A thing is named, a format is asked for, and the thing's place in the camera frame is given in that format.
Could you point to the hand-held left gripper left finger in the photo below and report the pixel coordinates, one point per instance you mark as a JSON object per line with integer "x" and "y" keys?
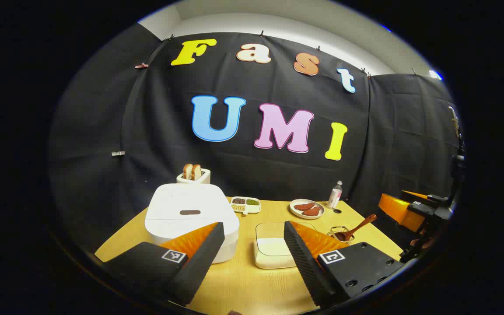
{"x": 199, "y": 267}

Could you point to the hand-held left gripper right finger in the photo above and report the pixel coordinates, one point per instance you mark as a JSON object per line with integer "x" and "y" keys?
{"x": 304, "y": 267}

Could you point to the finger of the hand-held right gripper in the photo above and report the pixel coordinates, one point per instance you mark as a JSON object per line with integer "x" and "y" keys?
{"x": 416, "y": 194}
{"x": 394, "y": 210}

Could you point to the brown wooden spoon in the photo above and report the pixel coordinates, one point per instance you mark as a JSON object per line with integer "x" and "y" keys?
{"x": 357, "y": 227}

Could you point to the white rice cooker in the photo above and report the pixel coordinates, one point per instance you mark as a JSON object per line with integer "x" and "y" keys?
{"x": 186, "y": 199}

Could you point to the clear glass container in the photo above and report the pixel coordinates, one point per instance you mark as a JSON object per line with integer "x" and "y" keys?
{"x": 269, "y": 262}

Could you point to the reddish brown meat piece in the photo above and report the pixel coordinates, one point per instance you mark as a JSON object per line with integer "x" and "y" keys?
{"x": 312, "y": 211}
{"x": 304, "y": 206}

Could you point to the white oval plate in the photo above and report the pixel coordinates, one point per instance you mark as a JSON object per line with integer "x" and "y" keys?
{"x": 295, "y": 211}

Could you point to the clear bottle with pink label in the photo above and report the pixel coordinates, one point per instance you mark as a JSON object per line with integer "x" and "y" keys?
{"x": 334, "y": 197}

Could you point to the white divided grain dish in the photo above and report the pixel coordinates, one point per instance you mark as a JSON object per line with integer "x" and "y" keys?
{"x": 245, "y": 206}

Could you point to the white toaster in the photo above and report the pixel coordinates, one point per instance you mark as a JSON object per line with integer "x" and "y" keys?
{"x": 204, "y": 178}

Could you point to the toasted bread slice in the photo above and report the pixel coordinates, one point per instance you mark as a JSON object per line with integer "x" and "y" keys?
{"x": 197, "y": 172}
{"x": 187, "y": 171}

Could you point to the ceiling light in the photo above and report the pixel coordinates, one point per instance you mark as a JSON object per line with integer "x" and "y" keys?
{"x": 435, "y": 75}

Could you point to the silver metal clip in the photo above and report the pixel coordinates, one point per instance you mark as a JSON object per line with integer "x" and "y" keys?
{"x": 117, "y": 153}

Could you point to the red clip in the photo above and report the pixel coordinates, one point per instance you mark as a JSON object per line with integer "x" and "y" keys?
{"x": 141, "y": 65}

